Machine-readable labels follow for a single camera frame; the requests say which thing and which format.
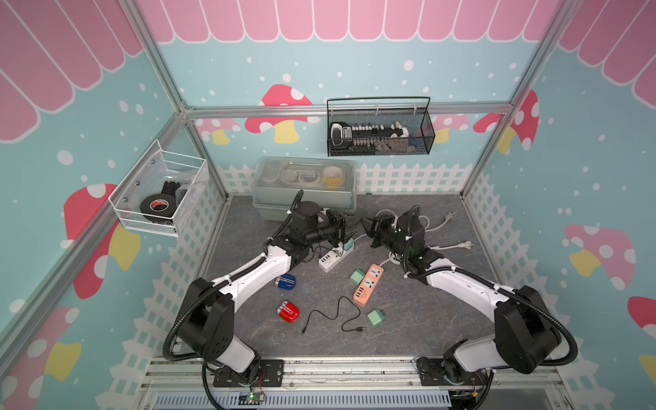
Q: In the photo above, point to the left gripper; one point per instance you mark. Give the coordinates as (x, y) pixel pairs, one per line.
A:
(339, 221)

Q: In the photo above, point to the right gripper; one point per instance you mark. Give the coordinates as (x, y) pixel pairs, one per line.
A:
(377, 225)

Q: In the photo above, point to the teal USB charger adapter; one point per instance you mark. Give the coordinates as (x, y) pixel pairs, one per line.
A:
(348, 245)

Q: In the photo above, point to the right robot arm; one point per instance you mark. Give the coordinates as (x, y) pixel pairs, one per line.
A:
(526, 335)

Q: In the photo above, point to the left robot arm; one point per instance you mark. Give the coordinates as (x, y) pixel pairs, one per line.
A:
(204, 325)

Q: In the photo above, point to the white power strip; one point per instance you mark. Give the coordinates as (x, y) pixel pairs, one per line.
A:
(331, 259)

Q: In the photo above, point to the green translucent storage box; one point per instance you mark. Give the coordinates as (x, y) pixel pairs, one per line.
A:
(329, 183)

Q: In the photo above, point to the green adapter beside orange strip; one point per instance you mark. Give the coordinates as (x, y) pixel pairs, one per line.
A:
(357, 277)

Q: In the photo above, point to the orange power strip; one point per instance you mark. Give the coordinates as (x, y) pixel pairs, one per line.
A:
(367, 286)

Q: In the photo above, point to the green adapter front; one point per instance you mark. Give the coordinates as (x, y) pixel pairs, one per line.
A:
(376, 317)

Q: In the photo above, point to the black tape roll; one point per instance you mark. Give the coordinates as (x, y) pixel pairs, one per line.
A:
(158, 208)

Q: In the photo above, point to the black wire mesh basket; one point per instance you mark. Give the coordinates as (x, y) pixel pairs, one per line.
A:
(373, 126)

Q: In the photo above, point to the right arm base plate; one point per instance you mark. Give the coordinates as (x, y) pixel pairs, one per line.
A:
(440, 371)

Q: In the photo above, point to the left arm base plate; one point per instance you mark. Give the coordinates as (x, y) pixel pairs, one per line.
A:
(263, 373)

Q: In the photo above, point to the white wire basket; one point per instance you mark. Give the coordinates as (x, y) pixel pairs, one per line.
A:
(160, 171)

